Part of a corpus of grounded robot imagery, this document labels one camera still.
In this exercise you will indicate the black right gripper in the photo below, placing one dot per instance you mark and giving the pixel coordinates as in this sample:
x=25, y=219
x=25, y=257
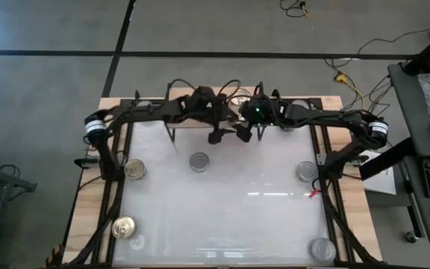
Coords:
x=250, y=120

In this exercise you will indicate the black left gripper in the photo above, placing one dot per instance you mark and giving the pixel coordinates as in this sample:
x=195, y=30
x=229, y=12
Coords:
x=217, y=114

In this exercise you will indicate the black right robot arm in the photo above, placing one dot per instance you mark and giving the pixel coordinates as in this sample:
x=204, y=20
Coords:
x=330, y=117

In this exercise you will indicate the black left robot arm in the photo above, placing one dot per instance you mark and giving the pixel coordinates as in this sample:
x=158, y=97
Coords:
x=144, y=112

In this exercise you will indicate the wooden shelf with black legs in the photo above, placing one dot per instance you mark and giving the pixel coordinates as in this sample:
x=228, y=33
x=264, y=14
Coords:
x=190, y=124

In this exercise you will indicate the red tag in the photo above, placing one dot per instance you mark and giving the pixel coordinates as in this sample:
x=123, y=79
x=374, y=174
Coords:
x=314, y=193

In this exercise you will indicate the white paper sheet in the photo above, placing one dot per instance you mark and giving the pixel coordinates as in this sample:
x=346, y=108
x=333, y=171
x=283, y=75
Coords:
x=381, y=175

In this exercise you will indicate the black metal pole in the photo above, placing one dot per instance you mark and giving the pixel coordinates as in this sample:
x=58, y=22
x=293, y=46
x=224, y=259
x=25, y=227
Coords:
x=427, y=52
x=386, y=160

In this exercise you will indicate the grey desk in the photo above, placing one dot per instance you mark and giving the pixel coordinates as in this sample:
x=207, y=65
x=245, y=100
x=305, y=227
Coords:
x=405, y=112

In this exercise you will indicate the caster wheel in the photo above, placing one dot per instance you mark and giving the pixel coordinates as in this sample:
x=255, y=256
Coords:
x=411, y=236

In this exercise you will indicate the striped hazard tape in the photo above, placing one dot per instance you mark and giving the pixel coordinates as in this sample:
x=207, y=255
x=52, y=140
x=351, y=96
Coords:
x=55, y=256

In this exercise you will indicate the black aluminium table frame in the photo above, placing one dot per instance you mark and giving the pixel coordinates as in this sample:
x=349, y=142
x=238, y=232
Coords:
x=318, y=145

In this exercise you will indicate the black side bracket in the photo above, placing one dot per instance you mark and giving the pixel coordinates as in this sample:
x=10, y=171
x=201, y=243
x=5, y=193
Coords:
x=86, y=161

